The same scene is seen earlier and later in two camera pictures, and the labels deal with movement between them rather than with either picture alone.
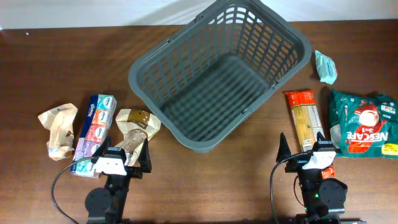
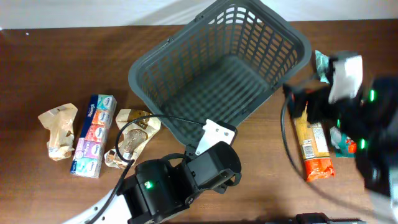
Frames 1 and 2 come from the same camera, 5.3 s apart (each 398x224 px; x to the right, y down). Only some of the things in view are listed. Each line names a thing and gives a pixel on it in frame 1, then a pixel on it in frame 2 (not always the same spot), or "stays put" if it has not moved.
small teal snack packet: [326, 68] stays put
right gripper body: [292, 168] -> [298, 101]
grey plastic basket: [204, 76] stays put
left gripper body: [134, 170] -> [228, 182]
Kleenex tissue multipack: [95, 131] stays put
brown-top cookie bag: [138, 126] stays put
